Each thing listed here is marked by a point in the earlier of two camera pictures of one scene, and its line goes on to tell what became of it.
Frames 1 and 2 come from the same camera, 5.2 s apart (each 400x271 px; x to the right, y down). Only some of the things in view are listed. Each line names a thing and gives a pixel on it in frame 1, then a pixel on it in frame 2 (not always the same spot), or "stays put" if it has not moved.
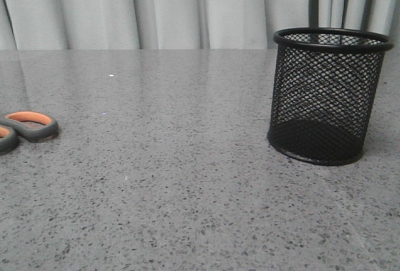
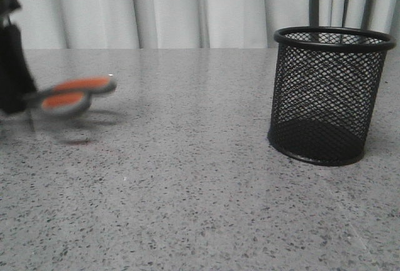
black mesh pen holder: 325,83 stays put
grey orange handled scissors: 32,126 -> 72,97
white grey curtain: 189,10 stays put
